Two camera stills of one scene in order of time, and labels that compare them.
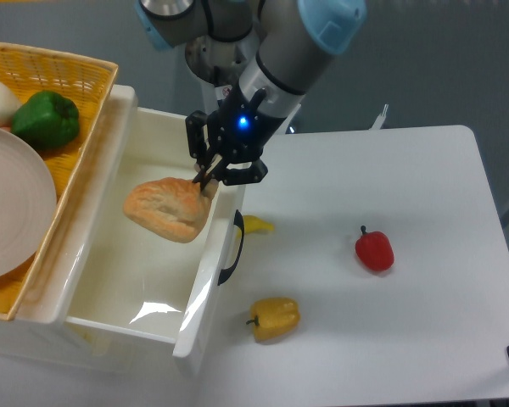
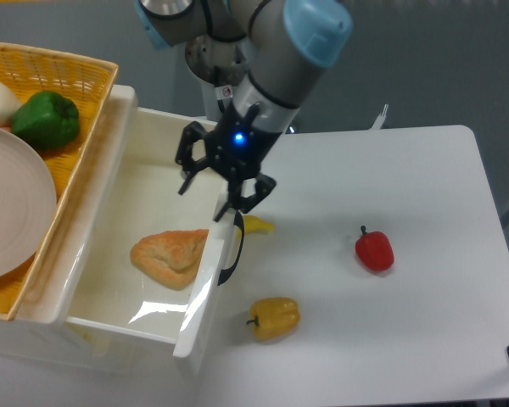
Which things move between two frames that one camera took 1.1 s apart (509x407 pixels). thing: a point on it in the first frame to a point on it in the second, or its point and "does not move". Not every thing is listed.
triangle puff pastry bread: x=175 y=209 to x=170 y=258
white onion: x=0 y=103 does not move
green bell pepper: x=47 y=120 does not move
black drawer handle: x=239 y=221 does not move
